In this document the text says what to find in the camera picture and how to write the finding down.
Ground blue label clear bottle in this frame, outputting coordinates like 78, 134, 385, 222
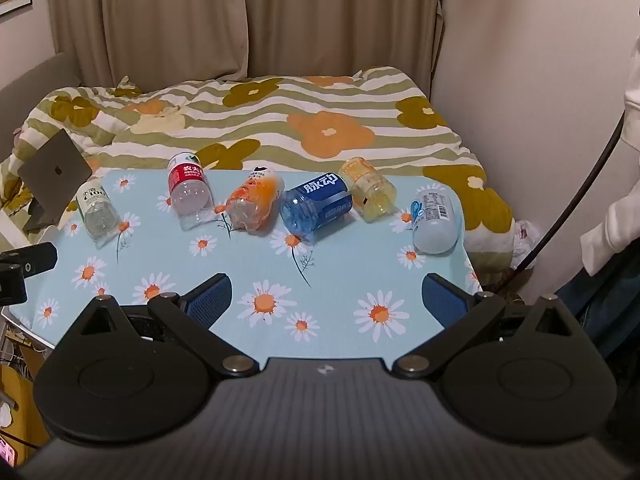
279, 172, 354, 246

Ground black cable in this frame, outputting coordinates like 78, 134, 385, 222
510, 105, 631, 274

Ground red label clear bottle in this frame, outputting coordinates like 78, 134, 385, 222
166, 151, 216, 232

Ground pale blue white label bottle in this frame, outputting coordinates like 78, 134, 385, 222
411, 183, 461, 254

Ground floral striped blanket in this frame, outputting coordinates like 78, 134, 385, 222
0, 66, 516, 272

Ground yellow bag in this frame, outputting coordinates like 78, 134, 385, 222
0, 364, 52, 453

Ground person's blue jeans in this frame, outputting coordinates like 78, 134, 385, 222
552, 247, 640, 361

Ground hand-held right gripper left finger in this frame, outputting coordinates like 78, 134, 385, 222
67, 272, 261, 377

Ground grey headboard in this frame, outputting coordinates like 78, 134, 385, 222
0, 52, 84, 171

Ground yellow clear bottle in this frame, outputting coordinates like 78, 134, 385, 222
338, 156, 398, 224

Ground grey laptop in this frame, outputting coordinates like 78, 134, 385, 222
17, 128, 94, 234

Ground white plastic bag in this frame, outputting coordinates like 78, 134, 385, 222
510, 220, 544, 272

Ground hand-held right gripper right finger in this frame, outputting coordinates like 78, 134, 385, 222
392, 272, 585, 379

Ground beige curtain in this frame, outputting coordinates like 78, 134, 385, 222
45, 0, 447, 92

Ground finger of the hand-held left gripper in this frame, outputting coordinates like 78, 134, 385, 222
0, 242, 59, 278
0, 265, 27, 307

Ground orange label clear bottle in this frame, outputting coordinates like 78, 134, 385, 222
215, 166, 286, 237

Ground green white label clear bottle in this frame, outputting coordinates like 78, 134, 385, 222
76, 178, 122, 250

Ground person's white sweater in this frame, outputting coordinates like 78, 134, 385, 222
580, 35, 640, 277

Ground daisy print blue tablecloth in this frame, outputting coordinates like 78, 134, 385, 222
9, 167, 484, 361

